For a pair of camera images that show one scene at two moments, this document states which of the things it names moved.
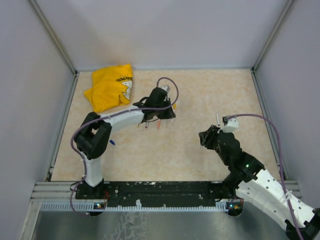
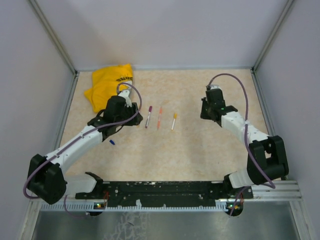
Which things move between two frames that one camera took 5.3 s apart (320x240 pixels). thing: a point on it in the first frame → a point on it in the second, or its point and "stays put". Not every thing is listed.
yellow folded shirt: x=111 y=86 stays put
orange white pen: x=158 y=124 stays put
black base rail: x=151 y=193 stays put
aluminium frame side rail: x=267 y=121 stays put
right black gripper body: x=210 y=141 → x=206 y=108
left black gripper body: x=165 y=114 → x=129 y=113
